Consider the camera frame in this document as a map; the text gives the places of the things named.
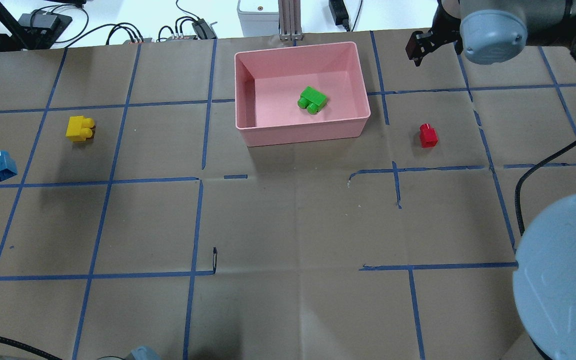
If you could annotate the green toy block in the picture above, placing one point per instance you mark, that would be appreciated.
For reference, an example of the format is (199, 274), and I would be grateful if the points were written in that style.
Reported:
(312, 100)

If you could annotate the pink plastic box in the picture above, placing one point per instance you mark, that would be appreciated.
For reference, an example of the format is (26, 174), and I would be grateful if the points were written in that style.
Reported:
(268, 83)

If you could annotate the white square box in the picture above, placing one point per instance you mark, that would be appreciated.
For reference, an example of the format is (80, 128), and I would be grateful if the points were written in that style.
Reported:
(258, 18)

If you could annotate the yellow toy block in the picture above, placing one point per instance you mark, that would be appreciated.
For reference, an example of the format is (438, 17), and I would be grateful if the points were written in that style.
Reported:
(80, 128)

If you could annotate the black docking device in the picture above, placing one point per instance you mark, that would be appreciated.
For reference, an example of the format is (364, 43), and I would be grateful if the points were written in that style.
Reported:
(45, 23)

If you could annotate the brown paper table cover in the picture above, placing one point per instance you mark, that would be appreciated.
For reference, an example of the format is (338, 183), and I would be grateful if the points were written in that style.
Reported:
(165, 230)

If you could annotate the black power adapter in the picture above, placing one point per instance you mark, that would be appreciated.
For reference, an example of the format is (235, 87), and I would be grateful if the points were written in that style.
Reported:
(339, 13)

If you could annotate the red toy block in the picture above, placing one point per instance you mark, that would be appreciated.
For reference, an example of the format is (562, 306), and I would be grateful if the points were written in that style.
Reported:
(428, 136)

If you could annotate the aluminium frame post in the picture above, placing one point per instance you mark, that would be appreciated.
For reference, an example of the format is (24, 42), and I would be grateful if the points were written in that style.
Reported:
(290, 20)

